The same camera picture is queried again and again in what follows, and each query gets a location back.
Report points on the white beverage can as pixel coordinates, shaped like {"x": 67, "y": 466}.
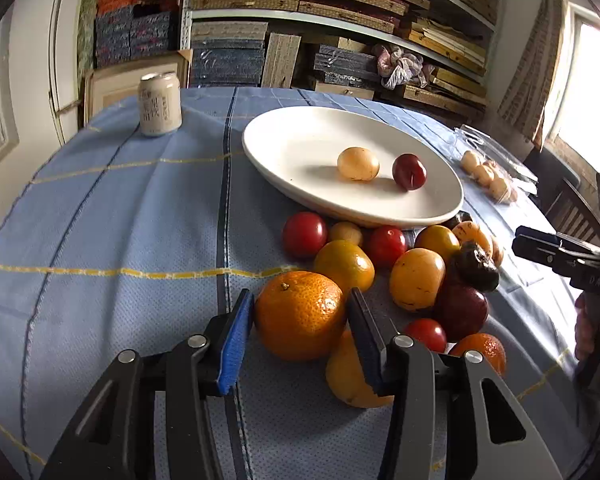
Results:
{"x": 159, "y": 100}

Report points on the patterned window curtain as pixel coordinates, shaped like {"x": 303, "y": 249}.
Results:
{"x": 524, "y": 105}

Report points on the pale orange speckled fruit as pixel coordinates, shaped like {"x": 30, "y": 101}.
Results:
{"x": 470, "y": 231}

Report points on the white metal storage shelf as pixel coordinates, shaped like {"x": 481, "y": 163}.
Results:
{"x": 477, "y": 19}

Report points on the yellow orange round fruit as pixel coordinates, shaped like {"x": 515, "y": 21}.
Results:
{"x": 346, "y": 264}

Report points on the large orange mandarin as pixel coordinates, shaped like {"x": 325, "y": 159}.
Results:
{"x": 300, "y": 316}

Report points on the small yellow fruit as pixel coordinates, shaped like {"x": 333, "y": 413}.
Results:
{"x": 347, "y": 231}

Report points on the blue checked tablecloth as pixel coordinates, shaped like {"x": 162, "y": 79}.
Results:
{"x": 125, "y": 242}

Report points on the small orange mandarin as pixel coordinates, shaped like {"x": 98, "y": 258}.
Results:
{"x": 488, "y": 345}

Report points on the large yellow orange fruit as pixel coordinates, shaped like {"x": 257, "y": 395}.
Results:
{"x": 416, "y": 278}

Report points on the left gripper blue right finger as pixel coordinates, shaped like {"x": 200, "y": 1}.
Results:
{"x": 372, "y": 332}

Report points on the yellow green round fruit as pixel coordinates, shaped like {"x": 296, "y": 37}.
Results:
{"x": 439, "y": 239}

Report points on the dark maroon plum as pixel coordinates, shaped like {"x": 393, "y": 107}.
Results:
{"x": 461, "y": 311}

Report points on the large white oval plate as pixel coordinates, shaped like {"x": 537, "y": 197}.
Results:
{"x": 296, "y": 150}

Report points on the person's right hand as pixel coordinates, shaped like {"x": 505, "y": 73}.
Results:
{"x": 585, "y": 330}

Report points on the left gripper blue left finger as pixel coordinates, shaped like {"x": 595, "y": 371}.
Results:
{"x": 233, "y": 340}

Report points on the dark purple mangosteen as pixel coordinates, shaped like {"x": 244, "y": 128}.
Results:
{"x": 475, "y": 268}

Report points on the yellow orange persimmon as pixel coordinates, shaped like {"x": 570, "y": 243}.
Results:
{"x": 345, "y": 377}

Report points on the red cherry tomato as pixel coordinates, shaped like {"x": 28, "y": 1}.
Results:
{"x": 304, "y": 234}

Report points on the cardboard framed box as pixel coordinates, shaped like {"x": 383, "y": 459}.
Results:
{"x": 112, "y": 84}

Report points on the pale beige round fruit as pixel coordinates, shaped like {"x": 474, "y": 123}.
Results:
{"x": 358, "y": 164}

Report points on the dark red plum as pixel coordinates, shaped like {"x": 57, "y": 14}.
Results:
{"x": 409, "y": 173}

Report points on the pink plastic bag on shelf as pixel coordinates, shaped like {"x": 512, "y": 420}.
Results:
{"x": 399, "y": 67}

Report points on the small red tomato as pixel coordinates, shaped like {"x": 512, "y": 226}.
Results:
{"x": 428, "y": 332}

